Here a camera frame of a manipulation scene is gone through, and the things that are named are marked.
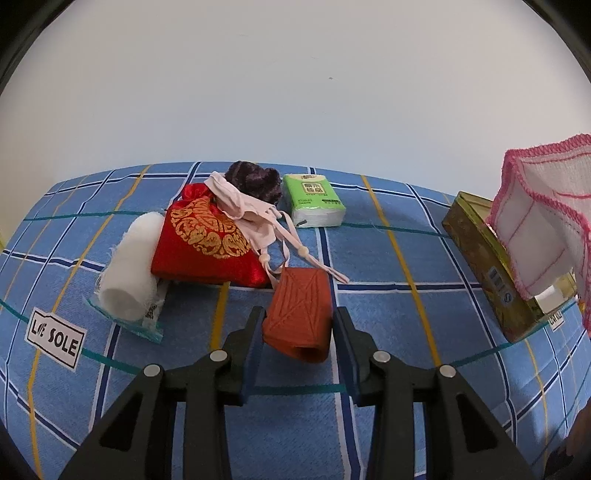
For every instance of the white cloth with pink edge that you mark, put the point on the white cloth with pink edge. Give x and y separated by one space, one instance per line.
540 221

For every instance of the green tissue pack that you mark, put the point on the green tissue pack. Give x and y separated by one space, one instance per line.
314 203

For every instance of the blue plaid bedsheet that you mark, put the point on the blue plaid bedsheet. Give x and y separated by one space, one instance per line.
415 323

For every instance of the golden tin box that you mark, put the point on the golden tin box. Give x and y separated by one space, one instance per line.
480 258

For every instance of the white gauze roll in bag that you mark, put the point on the white gauze roll in bag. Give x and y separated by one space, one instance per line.
127 277

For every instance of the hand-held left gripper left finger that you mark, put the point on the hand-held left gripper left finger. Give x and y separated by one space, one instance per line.
253 350

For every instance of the dark purple hair scrunchie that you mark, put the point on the dark purple hair scrunchie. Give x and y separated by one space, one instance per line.
258 182

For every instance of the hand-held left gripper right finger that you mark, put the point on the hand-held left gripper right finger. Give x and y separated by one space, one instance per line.
348 355

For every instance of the pink face mask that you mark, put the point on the pink face mask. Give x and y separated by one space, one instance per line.
240 207

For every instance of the white printed label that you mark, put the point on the white printed label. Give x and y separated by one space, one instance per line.
556 319
55 337

